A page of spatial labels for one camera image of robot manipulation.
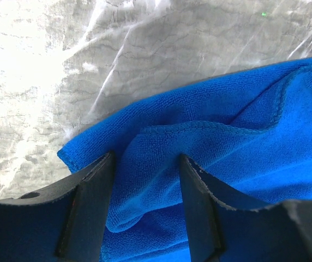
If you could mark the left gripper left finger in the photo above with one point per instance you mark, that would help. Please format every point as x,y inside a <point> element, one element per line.
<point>64,221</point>

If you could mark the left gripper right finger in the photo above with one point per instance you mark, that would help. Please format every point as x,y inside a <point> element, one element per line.
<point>224,224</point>

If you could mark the large blue towel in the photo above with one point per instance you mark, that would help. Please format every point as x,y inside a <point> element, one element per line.
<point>252,130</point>

